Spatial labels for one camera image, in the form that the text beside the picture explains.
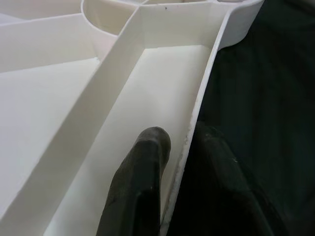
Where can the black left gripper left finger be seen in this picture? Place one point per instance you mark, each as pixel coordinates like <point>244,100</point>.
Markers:
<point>140,184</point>

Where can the black table cloth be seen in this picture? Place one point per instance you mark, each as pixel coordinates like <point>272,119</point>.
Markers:
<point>270,86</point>

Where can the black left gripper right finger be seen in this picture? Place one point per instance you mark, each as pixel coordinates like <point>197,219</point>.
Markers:
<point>216,184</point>

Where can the white plastic table top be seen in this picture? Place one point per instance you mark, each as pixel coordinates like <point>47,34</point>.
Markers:
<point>73,98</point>

